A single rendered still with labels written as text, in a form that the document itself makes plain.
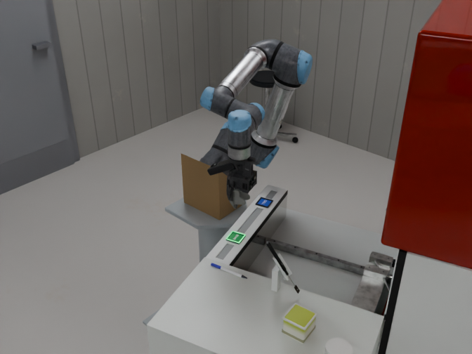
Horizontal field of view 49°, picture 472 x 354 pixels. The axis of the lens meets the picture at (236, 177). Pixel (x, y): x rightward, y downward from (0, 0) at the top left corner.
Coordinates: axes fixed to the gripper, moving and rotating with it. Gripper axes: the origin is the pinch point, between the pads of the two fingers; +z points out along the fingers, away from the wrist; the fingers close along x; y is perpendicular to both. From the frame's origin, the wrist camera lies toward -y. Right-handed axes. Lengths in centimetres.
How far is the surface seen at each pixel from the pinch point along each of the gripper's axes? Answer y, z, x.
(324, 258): 30.1, 26.2, 17.1
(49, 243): -164, 111, 52
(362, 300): 49, 23, -2
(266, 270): 11.8, 28.6, 3.9
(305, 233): 17.0, 28.7, 32.2
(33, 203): -209, 111, 83
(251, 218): 0.1, 15.0, 14.7
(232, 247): 1.8, 15.0, -5.0
